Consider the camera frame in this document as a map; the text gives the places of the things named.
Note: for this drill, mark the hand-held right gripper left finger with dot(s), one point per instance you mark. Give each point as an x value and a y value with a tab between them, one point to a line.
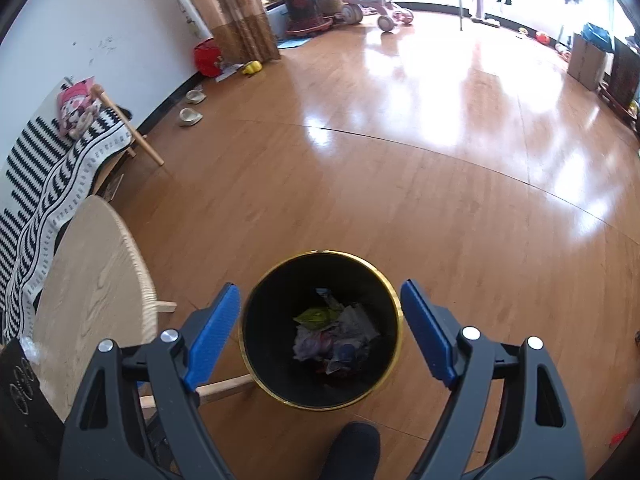
212	335

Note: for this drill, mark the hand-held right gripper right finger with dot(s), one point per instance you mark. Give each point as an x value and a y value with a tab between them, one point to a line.
427	330

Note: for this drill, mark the white paper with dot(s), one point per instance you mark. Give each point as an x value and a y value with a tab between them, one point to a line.
360	322

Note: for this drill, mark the black bin with gold rim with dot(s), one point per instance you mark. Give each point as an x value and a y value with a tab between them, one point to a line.
280	360

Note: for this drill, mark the pale purple wrapper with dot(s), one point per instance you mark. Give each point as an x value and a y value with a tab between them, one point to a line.
310	345

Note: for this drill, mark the round wooden table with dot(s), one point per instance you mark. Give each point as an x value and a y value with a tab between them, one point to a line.
95	285

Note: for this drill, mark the person's foot in black sock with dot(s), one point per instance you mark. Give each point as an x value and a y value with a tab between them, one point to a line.
350	452

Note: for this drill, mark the black and white striped blanket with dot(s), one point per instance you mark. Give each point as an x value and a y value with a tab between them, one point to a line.
60	180

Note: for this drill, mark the beige slipper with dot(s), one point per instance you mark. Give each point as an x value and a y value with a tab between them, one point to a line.
190	116
196	96

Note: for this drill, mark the pink doll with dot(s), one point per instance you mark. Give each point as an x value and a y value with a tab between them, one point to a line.
75	107

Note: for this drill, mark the yellow toy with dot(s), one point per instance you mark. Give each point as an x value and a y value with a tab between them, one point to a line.
252	67

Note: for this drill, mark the red bag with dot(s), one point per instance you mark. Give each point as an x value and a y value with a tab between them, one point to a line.
207	57

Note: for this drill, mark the blue floor mat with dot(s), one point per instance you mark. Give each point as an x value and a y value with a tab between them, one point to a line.
295	42

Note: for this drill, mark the cardboard box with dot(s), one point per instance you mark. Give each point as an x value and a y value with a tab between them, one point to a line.
587	67

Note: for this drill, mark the brown curtain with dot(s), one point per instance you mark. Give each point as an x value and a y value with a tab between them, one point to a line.
235	10

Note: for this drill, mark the blue plastic bag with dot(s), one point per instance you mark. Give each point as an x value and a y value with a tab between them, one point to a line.
597	37

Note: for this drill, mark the wooden sofa frame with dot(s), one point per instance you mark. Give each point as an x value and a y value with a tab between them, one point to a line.
137	137

